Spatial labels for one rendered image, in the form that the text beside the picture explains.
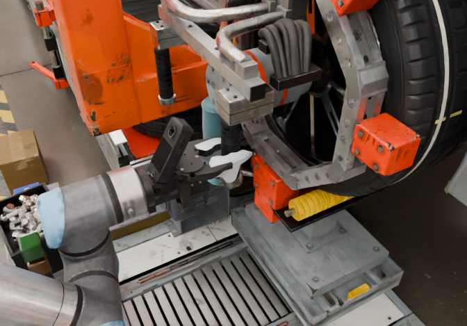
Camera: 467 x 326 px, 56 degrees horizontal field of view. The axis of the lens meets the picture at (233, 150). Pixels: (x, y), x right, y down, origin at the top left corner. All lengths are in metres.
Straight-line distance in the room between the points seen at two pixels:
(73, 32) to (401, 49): 0.83
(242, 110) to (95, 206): 0.29
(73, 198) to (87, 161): 1.47
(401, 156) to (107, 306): 0.55
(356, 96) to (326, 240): 0.75
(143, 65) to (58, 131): 1.15
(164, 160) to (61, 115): 1.86
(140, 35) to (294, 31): 0.67
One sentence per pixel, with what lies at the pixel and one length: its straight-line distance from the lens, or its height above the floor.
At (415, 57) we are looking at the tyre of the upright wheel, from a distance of 0.82.
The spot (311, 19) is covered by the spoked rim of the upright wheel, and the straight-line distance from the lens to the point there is 1.05.
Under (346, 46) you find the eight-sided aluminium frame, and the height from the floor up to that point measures 1.01.
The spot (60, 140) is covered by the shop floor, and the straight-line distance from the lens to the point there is 2.38.
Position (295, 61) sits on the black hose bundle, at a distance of 0.76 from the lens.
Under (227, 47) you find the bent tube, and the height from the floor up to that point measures 1.01.
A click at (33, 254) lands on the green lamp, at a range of 0.97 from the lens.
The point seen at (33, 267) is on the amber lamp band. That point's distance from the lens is 1.00.
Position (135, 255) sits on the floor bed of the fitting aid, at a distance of 1.64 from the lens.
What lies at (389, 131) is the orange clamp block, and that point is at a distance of 0.82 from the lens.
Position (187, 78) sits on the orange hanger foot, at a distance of 1.44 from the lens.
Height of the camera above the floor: 1.34
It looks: 38 degrees down
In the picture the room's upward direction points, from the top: straight up
